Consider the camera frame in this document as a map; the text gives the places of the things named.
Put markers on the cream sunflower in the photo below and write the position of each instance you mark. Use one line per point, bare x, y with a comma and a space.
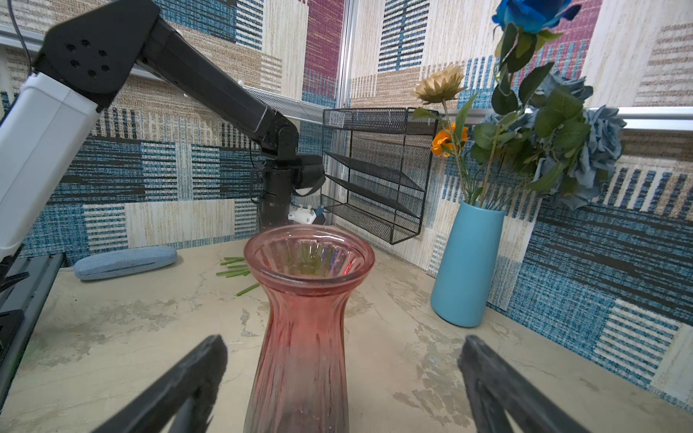
436, 91

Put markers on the dark red glass vase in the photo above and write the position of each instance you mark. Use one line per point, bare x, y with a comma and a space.
308, 274

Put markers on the small blue flower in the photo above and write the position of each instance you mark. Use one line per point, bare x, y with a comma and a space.
527, 26

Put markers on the grey blue glasses case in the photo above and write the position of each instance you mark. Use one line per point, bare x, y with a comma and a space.
124, 262

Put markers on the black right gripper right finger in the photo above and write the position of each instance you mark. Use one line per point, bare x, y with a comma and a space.
497, 394

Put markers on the tulip bunch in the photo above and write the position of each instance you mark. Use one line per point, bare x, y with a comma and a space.
236, 267

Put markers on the orange marigold flower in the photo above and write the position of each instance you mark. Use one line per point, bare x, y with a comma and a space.
449, 143

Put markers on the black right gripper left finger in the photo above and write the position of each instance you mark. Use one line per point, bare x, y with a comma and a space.
184, 397

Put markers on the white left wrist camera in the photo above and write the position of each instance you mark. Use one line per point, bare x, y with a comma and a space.
307, 216

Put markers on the light blue ceramic vase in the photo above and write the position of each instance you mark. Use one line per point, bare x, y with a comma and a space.
464, 279

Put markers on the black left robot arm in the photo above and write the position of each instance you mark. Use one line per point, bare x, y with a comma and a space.
161, 169

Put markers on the blue rose bouquet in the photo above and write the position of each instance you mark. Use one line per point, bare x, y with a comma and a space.
556, 148

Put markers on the black mesh shelf rack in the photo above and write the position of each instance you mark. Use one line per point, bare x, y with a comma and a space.
378, 169

